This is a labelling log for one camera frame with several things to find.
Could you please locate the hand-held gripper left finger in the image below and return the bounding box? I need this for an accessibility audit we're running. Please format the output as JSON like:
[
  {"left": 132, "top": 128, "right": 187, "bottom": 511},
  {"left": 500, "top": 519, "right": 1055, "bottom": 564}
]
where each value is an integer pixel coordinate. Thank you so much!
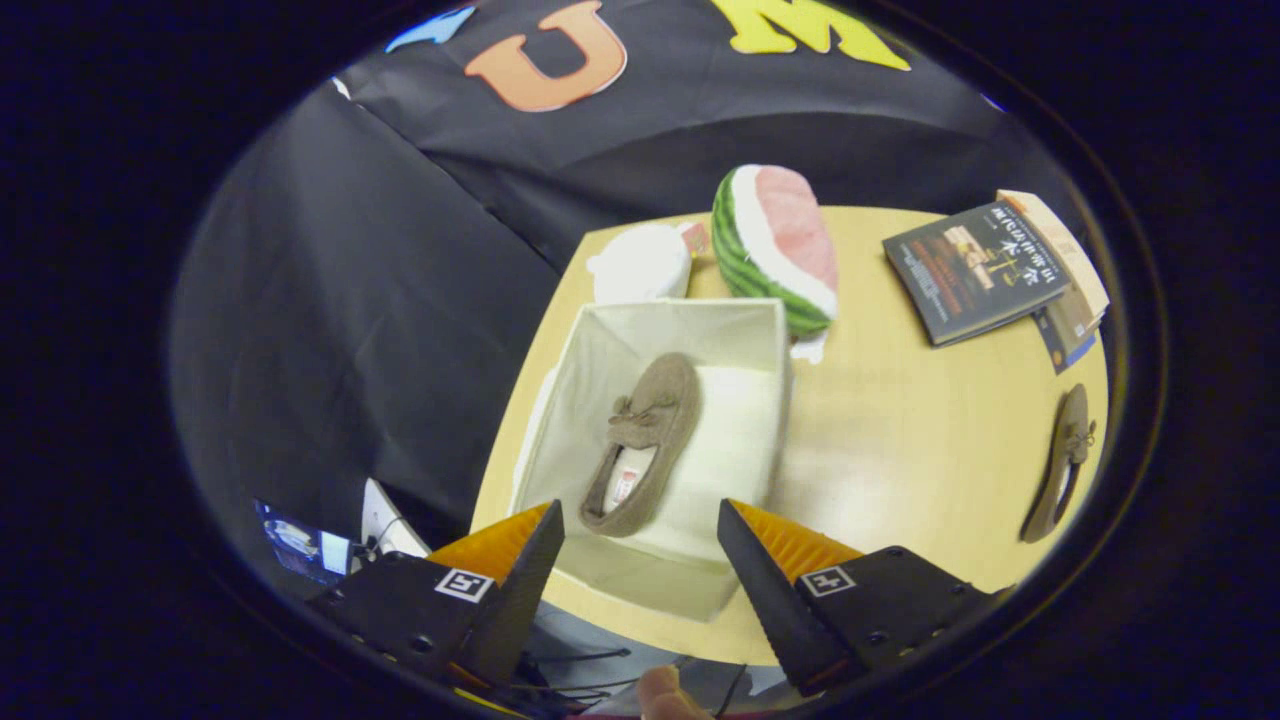
[{"left": 305, "top": 500, "right": 566, "bottom": 691}]

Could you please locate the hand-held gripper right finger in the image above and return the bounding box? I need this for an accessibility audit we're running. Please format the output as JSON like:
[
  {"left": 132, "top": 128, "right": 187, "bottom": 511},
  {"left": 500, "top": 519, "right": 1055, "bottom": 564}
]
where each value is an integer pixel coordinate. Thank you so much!
[{"left": 717, "top": 498, "right": 1001, "bottom": 698}]

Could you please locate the cream fabric storage box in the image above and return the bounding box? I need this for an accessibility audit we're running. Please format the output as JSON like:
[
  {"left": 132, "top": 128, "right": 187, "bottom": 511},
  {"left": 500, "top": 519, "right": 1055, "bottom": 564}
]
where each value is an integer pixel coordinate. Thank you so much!
[{"left": 508, "top": 297, "right": 794, "bottom": 623}]

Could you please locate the brown fuzzy shoe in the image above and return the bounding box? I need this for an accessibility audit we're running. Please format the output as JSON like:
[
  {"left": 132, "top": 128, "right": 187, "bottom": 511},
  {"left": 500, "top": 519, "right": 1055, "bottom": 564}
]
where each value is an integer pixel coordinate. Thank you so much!
[
  {"left": 1020, "top": 384, "right": 1098, "bottom": 545},
  {"left": 580, "top": 352, "right": 703, "bottom": 539}
]

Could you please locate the white flat board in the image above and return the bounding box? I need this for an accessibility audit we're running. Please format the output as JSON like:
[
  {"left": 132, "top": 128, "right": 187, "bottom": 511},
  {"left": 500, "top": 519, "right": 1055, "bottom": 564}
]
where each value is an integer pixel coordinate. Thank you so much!
[{"left": 360, "top": 478, "right": 433, "bottom": 559}]

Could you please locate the blue lit screen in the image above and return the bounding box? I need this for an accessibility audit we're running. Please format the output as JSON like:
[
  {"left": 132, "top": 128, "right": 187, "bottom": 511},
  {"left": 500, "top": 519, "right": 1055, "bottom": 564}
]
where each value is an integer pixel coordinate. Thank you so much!
[{"left": 255, "top": 498, "right": 353, "bottom": 586}]

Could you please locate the white plush toy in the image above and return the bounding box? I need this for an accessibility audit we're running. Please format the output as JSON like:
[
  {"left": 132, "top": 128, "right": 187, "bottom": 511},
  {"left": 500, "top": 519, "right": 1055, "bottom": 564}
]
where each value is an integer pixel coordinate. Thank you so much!
[{"left": 587, "top": 220, "right": 711, "bottom": 304}]

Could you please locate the watermelon slice plush toy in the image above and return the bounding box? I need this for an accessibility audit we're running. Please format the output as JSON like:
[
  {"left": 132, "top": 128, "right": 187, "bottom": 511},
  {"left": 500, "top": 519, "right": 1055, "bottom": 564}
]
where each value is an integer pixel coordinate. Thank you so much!
[{"left": 712, "top": 164, "right": 839, "bottom": 363}]

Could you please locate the black cover book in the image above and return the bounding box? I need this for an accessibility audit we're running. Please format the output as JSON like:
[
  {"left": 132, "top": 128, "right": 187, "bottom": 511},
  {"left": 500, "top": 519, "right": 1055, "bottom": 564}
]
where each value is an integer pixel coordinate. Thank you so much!
[{"left": 883, "top": 200, "right": 1073, "bottom": 348}]

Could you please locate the beige cover book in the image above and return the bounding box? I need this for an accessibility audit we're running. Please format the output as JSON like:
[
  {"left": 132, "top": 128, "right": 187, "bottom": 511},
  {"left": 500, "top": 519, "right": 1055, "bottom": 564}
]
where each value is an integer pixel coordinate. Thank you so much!
[{"left": 997, "top": 190, "right": 1111, "bottom": 321}]

